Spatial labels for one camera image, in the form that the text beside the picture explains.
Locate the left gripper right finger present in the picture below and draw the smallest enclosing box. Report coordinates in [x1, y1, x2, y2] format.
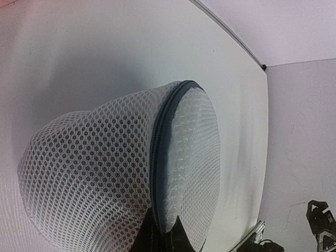
[164, 217, 195, 252]

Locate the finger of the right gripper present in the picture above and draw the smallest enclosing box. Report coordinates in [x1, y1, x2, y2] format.
[306, 200, 335, 252]

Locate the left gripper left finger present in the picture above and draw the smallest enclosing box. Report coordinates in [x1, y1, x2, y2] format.
[132, 207, 163, 252]

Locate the white mesh laundry bag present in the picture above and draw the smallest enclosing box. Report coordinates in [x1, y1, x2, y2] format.
[17, 80, 221, 251]

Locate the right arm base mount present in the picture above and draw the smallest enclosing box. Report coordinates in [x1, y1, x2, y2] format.
[251, 239, 285, 252]

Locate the aluminium front rail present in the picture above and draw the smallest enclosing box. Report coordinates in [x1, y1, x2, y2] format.
[230, 221, 266, 252]

